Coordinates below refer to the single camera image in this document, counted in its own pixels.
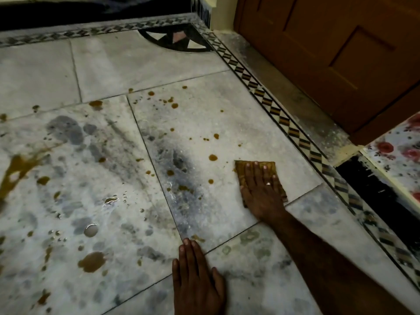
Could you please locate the person's left hand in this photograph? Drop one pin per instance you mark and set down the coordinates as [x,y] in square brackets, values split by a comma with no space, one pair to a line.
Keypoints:
[197,288]

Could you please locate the person's right hand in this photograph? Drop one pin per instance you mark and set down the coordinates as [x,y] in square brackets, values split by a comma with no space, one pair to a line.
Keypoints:
[261,200]

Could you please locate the person's left thumb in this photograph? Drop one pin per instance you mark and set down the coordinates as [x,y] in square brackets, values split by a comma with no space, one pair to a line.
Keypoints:
[219,281]

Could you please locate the person's left middle finger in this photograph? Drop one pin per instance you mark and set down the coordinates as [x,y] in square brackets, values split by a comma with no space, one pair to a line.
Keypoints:
[188,257]

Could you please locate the person's right middle finger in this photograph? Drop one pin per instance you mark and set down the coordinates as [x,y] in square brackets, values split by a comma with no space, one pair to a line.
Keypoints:
[257,175]

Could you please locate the person's right thumb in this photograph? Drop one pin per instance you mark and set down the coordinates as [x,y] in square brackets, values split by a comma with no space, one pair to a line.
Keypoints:
[243,195]

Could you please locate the person's left little finger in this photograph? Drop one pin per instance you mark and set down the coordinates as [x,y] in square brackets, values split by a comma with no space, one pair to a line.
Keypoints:
[176,272]

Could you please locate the person's right little finger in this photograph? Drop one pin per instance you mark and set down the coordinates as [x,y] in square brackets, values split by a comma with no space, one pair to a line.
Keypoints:
[275,186]

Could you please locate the brown cleaning cloth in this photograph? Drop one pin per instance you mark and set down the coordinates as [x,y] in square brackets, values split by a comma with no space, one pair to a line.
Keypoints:
[240,170]

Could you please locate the person's right forearm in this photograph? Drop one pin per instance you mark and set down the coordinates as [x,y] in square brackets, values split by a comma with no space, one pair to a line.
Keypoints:
[328,268]

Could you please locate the scattered brown liquid drops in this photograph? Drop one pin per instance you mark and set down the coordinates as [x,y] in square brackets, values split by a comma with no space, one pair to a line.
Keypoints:
[213,157]

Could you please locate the round brown liquid puddle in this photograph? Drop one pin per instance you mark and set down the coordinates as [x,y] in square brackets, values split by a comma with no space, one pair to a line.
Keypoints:
[92,261]

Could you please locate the floral patterned fabric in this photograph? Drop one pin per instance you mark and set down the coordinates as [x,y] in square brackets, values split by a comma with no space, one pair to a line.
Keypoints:
[397,154]

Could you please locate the brown wooden door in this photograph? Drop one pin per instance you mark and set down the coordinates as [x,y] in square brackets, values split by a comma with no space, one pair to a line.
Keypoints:
[328,52]

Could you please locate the long brown liquid streak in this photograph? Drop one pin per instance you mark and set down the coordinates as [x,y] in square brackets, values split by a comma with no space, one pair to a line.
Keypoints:
[16,168]

